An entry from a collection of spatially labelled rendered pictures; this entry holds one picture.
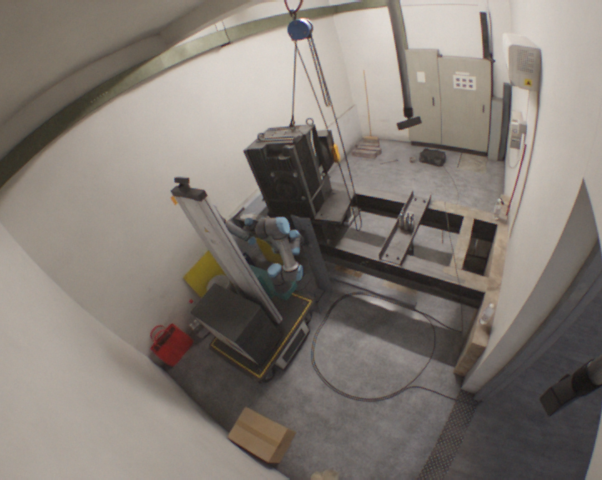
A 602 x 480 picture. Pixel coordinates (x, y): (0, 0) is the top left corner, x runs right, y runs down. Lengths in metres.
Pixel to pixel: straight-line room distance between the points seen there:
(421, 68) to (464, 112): 0.95
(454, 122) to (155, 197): 4.32
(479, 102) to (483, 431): 4.16
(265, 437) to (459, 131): 4.79
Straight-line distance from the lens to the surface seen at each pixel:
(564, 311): 1.31
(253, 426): 2.44
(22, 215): 2.53
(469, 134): 4.92
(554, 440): 2.90
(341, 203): 2.58
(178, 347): 3.29
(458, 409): 2.56
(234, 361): 2.62
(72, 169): 2.51
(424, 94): 4.81
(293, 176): 2.27
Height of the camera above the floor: 2.47
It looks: 42 degrees down
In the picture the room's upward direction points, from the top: 21 degrees counter-clockwise
